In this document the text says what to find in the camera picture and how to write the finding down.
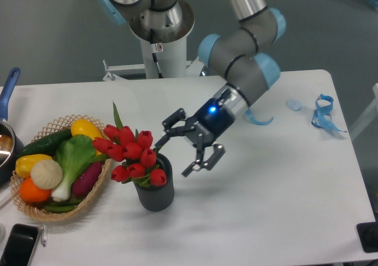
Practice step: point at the blue crumpled ribbon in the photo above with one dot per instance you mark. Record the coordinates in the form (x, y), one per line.
(321, 117)

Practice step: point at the green cucumber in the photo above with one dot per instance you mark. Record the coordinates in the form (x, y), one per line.
(48, 144)

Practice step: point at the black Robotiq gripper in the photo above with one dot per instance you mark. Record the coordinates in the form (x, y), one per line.
(211, 120)

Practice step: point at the orange fruit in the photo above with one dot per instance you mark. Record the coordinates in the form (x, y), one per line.
(31, 193)

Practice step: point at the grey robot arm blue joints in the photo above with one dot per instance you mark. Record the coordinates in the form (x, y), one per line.
(238, 58)

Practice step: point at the green bok choy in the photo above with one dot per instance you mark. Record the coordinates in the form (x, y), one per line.
(73, 156)

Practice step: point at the small pale blue cap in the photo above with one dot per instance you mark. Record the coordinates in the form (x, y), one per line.
(294, 105)

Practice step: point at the blue handled saucepan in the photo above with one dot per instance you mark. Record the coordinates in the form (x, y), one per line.
(11, 145)

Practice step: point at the yellow bell pepper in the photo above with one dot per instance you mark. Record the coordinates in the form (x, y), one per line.
(25, 164)

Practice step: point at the woven wicker basket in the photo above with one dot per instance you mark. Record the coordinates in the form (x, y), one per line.
(41, 215)

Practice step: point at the blue ribbon strip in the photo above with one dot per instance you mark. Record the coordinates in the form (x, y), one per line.
(250, 118)

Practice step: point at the black device table corner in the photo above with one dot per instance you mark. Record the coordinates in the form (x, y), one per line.
(368, 236)

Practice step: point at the dark grey ribbed vase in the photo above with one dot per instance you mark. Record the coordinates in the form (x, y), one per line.
(158, 198)

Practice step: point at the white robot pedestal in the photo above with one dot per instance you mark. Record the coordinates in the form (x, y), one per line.
(164, 46)

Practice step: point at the black smartphone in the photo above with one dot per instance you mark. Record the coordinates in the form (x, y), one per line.
(20, 245)

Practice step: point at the green pea pods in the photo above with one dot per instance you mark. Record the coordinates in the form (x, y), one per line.
(61, 207)

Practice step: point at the purple sweet potato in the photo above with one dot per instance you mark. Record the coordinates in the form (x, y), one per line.
(84, 184)

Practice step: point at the red tulip bouquet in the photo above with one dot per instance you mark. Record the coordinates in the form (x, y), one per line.
(132, 150)

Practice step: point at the cream steamed bun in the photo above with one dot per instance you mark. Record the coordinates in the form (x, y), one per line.
(46, 174)

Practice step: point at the silver pen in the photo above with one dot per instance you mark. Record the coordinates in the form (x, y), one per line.
(43, 238)

